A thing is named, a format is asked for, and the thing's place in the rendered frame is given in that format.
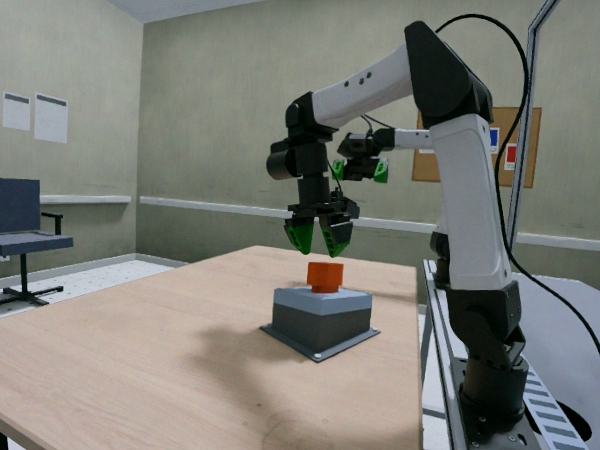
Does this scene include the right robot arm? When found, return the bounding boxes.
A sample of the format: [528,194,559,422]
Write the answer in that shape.
[337,128,451,290]

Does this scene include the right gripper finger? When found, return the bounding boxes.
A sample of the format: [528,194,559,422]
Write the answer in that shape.
[374,161,386,183]
[332,160,343,181]

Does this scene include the grey slotted aluminium rail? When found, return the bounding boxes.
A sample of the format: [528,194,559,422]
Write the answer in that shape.
[424,260,469,450]

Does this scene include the grey flat panel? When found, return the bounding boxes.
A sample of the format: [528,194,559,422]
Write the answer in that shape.
[511,272,600,450]

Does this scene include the orange peg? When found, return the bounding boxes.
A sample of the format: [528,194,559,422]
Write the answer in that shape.
[307,262,344,294]

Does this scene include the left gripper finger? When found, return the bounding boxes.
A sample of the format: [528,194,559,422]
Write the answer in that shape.
[287,224,314,255]
[321,227,350,258]

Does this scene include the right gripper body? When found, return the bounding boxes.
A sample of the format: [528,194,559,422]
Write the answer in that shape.
[332,156,389,183]

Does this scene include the grey metal extrusion beam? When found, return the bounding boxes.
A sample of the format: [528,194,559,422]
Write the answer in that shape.
[528,0,561,33]

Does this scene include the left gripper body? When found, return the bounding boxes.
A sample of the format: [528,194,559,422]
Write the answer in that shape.
[284,177,353,246]

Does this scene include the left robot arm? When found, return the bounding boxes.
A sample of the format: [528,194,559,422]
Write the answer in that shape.
[266,21,542,450]

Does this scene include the light blue metal plate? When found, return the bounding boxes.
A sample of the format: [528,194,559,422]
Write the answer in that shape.
[273,287,373,315]

